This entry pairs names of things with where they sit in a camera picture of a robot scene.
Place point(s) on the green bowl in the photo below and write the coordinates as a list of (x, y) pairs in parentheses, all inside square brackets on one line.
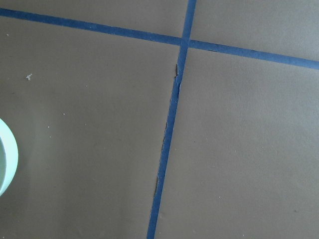
[(8, 156)]

